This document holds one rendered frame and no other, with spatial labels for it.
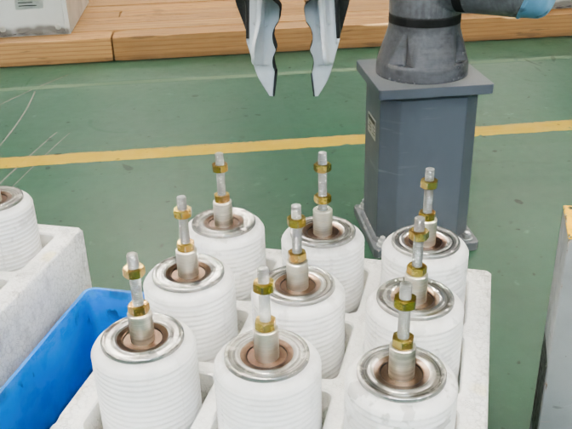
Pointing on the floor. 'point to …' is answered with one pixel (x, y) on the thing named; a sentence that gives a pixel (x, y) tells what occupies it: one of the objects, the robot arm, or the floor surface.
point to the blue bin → (60, 361)
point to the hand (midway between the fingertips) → (294, 78)
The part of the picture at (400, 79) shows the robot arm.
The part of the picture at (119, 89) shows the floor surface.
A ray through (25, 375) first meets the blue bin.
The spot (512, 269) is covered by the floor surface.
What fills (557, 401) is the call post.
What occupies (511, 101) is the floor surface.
